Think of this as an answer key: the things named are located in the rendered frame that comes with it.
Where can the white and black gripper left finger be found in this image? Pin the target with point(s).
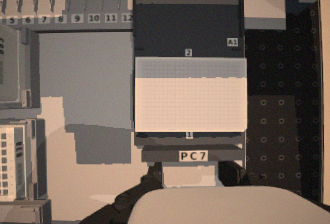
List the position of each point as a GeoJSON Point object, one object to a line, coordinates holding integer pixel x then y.
{"type": "Point", "coordinates": [120, 211]}

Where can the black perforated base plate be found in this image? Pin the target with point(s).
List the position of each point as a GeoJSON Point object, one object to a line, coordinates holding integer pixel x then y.
{"type": "Point", "coordinates": [285, 103]}

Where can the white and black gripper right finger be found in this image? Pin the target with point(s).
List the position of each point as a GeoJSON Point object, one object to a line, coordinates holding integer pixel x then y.
{"type": "Point", "coordinates": [232, 174]}

